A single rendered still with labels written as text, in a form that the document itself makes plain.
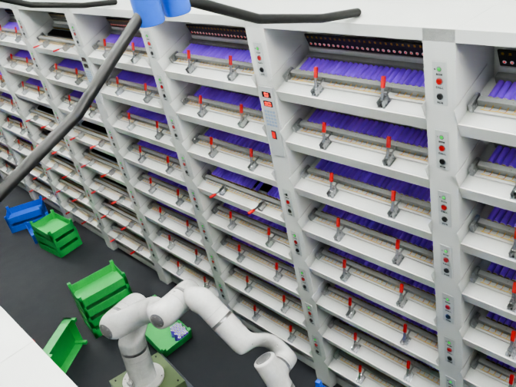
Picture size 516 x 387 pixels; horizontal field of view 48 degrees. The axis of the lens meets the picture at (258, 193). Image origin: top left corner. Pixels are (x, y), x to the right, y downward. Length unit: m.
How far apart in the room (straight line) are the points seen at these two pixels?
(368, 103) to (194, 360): 1.94
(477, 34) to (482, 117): 0.24
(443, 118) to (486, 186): 0.23
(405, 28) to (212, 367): 2.16
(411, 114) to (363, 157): 0.28
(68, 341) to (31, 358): 2.76
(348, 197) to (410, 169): 0.34
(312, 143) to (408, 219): 0.43
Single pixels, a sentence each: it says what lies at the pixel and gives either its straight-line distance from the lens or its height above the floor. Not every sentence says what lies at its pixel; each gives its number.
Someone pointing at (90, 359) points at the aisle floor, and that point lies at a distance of 3.57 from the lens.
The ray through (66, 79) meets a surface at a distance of 3.66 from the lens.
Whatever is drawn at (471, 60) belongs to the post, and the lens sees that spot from 1.66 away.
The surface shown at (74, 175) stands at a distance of 4.38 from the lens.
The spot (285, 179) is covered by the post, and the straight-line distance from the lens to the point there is 2.25.
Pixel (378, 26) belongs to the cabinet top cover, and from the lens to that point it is 1.68.
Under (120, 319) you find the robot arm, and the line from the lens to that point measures 2.45.
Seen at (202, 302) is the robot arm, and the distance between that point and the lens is 2.06.
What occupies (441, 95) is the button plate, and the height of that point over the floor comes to 1.63.
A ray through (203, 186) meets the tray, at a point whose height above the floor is 0.96.
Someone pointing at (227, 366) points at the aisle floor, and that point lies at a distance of 3.19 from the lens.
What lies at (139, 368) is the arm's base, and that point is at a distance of 2.67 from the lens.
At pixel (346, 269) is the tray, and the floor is 0.77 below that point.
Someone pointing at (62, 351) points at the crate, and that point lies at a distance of 3.62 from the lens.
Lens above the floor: 2.26
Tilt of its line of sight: 30 degrees down
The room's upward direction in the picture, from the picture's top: 13 degrees counter-clockwise
